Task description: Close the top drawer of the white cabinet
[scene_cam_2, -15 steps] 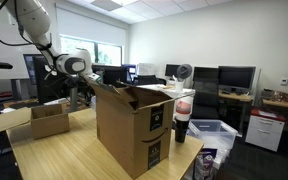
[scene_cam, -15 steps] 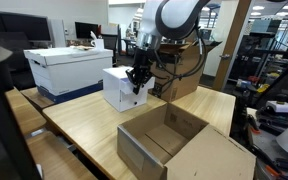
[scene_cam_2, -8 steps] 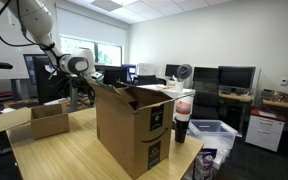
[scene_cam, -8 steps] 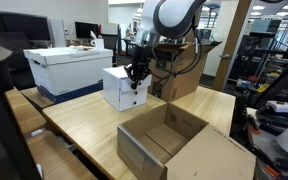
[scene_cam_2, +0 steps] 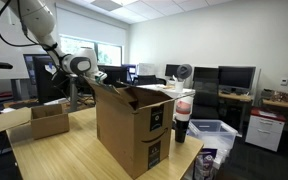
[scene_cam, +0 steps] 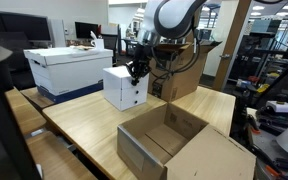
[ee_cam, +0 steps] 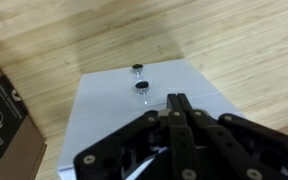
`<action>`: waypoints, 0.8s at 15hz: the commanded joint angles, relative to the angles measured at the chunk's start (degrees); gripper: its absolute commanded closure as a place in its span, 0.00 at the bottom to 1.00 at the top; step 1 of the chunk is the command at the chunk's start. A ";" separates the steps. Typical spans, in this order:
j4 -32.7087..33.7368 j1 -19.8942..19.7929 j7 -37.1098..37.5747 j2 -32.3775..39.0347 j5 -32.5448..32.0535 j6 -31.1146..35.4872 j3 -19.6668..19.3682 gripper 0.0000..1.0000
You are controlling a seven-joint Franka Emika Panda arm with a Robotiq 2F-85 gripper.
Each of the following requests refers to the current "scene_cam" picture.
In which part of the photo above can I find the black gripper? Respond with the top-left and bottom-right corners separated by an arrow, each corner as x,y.
125,44 -> 152,87

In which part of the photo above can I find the white small drawer cabinet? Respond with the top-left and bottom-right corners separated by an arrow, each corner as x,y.
102,65 -> 150,112

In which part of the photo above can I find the black mesh office chair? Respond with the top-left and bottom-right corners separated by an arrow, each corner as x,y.
100,33 -> 119,66

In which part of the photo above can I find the tall printed cardboard box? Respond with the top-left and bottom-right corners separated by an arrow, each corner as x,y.
146,39 -> 222,103

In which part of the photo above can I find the white cup with tissue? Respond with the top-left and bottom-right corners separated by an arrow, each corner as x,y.
89,30 -> 106,51

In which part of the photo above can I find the white and blue storage box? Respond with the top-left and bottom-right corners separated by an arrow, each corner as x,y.
23,46 -> 114,105

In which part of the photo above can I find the small black monitor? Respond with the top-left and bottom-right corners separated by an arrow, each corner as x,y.
74,21 -> 100,40

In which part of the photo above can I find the low open cardboard box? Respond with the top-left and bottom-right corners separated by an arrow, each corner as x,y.
116,102 -> 257,180

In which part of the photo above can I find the large black monitor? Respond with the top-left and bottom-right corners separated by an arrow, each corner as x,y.
0,11 -> 54,43

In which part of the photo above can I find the black metal shelf rack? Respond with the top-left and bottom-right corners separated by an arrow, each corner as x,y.
228,19 -> 288,86

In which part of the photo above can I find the black foreground stand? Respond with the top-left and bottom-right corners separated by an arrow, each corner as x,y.
0,35 -> 42,180

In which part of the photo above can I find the white box device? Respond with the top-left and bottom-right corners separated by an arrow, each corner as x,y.
265,100 -> 288,115

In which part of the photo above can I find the wide wooden frame post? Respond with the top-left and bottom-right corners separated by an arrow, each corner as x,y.
212,0 -> 252,92

